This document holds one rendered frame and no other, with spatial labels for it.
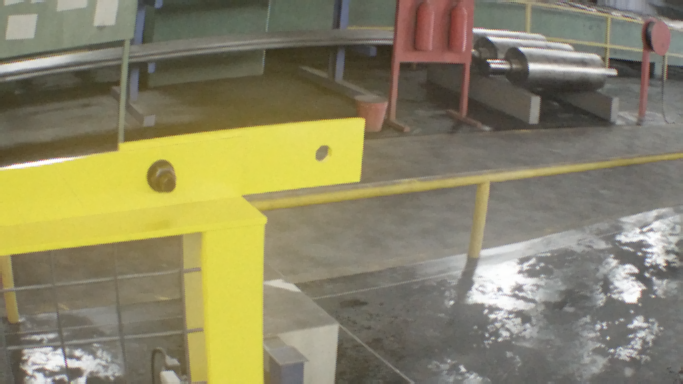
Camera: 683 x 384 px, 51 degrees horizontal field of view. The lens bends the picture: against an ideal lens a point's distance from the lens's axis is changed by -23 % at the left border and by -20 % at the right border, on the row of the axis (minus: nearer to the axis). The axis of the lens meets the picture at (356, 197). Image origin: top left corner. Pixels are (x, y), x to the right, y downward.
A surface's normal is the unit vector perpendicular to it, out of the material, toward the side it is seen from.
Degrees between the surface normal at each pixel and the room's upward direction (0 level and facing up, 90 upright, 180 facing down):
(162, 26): 90
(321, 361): 90
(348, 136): 90
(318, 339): 90
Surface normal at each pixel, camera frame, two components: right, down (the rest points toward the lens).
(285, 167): 0.51, 0.32
